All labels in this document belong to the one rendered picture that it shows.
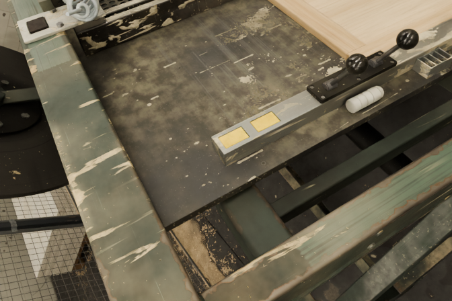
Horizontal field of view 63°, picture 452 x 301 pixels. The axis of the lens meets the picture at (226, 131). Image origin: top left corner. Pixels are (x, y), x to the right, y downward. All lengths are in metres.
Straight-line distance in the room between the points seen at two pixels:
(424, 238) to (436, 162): 0.72
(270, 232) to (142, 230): 0.23
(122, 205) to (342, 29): 0.67
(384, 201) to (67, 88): 0.61
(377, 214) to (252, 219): 0.21
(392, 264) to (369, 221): 0.85
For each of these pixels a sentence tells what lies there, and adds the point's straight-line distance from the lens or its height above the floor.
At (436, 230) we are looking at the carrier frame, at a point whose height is 0.79.
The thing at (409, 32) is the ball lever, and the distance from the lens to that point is 0.75.
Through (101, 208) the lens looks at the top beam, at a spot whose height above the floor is 1.84.
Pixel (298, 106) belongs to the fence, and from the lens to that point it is 0.74.
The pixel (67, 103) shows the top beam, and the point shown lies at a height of 1.83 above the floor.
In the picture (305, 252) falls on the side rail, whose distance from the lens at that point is 0.57.
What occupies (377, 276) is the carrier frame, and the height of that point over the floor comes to 0.79.
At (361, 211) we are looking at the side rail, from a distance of 0.61.
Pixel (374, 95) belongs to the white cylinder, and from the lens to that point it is 0.80.
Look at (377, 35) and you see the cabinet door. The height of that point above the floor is 1.25.
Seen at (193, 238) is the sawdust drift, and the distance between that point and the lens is 3.34.
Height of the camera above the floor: 2.10
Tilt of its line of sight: 44 degrees down
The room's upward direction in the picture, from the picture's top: 84 degrees counter-clockwise
